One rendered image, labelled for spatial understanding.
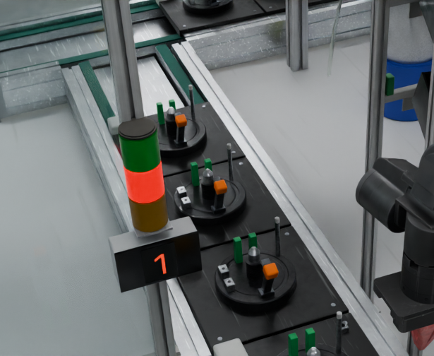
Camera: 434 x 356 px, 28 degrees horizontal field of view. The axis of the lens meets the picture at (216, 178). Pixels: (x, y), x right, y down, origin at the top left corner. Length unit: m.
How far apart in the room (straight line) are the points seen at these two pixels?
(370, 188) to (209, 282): 0.61
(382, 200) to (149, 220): 0.35
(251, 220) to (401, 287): 0.70
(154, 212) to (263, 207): 0.54
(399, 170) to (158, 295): 0.51
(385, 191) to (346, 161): 1.03
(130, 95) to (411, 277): 0.42
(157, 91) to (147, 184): 1.06
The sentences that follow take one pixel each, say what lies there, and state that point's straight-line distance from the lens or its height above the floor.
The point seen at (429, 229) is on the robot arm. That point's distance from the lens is 0.94.
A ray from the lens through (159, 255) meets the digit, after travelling 1.23.
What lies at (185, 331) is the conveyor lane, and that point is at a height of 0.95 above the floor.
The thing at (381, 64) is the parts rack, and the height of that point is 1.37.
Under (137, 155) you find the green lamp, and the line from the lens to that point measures 1.13.
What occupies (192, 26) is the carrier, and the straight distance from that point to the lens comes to 2.37.
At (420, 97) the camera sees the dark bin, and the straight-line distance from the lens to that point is 1.34.
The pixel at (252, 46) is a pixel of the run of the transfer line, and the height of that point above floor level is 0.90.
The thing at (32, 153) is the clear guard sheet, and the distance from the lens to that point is 1.16.
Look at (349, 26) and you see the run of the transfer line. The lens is 2.50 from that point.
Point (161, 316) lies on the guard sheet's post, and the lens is 1.38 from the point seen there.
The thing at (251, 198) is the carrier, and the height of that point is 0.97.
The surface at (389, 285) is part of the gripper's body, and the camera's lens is 1.02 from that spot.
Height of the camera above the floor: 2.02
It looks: 36 degrees down
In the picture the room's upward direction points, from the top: 5 degrees counter-clockwise
